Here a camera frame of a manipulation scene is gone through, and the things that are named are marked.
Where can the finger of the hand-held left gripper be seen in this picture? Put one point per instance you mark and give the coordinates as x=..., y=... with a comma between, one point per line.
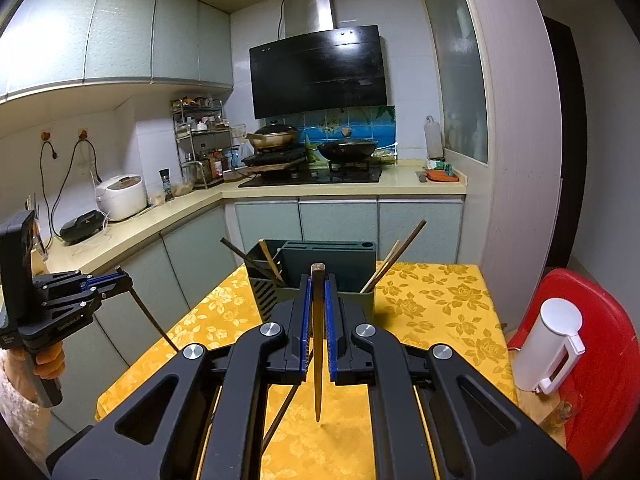
x=112, y=287
x=65, y=280

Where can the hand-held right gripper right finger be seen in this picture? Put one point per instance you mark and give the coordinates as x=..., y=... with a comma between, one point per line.
x=330, y=330

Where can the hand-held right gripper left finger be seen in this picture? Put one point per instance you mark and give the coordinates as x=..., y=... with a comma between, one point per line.
x=303, y=330

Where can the dark wooden chopstick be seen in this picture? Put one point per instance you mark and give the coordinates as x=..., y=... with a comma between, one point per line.
x=285, y=405
x=245, y=259
x=150, y=312

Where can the dark green utensil holder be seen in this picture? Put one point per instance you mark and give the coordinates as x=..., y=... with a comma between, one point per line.
x=345, y=270

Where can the person's left forearm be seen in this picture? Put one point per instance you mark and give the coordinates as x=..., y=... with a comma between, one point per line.
x=17, y=410

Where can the person's left hand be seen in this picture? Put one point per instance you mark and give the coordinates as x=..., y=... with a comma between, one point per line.
x=50, y=362

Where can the black sandwich maker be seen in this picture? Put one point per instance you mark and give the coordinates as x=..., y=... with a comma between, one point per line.
x=82, y=227

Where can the white rice cooker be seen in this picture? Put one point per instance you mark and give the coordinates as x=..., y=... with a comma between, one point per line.
x=122, y=200

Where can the grey-green base cabinets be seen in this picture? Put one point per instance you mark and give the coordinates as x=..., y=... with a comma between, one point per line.
x=340, y=220

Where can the black pepper grinder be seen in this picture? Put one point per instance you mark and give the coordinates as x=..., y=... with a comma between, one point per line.
x=166, y=187

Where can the yellow floral tablecloth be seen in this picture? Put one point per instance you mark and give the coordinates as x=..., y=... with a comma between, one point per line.
x=440, y=300

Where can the black glass cooktop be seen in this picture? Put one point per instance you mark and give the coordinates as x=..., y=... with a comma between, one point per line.
x=320, y=177

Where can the metal spice rack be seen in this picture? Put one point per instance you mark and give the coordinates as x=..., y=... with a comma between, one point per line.
x=200, y=135

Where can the black wok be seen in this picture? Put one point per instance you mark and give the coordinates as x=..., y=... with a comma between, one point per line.
x=347, y=151

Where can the orange tray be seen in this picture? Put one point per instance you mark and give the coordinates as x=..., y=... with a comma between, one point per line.
x=442, y=176

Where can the golden pan with lid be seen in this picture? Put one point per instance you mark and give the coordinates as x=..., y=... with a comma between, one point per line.
x=274, y=137

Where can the blue picture backsplash panel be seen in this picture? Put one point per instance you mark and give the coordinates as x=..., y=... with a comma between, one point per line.
x=370, y=122

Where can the white plastic pitcher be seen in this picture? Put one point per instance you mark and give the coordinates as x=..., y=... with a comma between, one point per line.
x=542, y=350

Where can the cloudy plastic bottle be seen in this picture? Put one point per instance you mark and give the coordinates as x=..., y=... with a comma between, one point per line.
x=434, y=140

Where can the small clear glass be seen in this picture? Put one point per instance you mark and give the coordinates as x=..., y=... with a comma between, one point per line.
x=565, y=412

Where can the black range hood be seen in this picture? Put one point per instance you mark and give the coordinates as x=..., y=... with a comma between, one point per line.
x=315, y=70

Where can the red plastic stool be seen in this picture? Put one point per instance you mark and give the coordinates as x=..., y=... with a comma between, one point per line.
x=610, y=360

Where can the grey-green wall cabinets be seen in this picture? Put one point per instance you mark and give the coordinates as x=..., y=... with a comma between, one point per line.
x=100, y=35

